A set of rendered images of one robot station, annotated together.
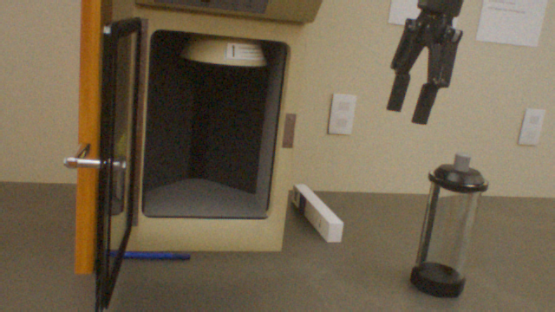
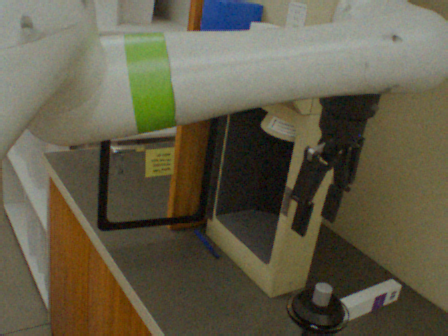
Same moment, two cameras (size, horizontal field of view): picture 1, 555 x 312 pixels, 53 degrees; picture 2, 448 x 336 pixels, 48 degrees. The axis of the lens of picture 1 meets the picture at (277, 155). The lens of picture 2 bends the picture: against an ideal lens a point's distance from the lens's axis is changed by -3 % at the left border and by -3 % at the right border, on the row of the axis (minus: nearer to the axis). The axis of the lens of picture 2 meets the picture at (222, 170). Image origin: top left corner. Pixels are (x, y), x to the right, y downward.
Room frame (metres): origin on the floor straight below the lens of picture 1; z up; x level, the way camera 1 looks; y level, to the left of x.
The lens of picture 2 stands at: (0.58, -0.95, 1.70)
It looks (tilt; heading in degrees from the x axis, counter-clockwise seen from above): 23 degrees down; 70
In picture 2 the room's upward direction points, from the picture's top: 9 degrees clockwise
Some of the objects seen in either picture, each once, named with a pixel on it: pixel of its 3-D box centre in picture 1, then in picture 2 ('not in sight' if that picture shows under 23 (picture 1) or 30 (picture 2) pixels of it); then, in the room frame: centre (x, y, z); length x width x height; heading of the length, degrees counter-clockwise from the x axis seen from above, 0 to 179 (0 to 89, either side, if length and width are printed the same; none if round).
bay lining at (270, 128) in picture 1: (207, 116); (289, 172); (1.16, 0.16, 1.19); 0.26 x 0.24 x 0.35; 105
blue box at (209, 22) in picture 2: not in sight; (230, 20); (0.96, 0.20, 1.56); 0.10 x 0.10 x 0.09; 15
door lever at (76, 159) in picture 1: (90, 156); not in sight; (0.75, 0.26, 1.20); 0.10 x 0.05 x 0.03; 8
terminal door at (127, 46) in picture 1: (120, 151); (158, 157); (0.83, 0.24, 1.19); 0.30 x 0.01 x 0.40; 8
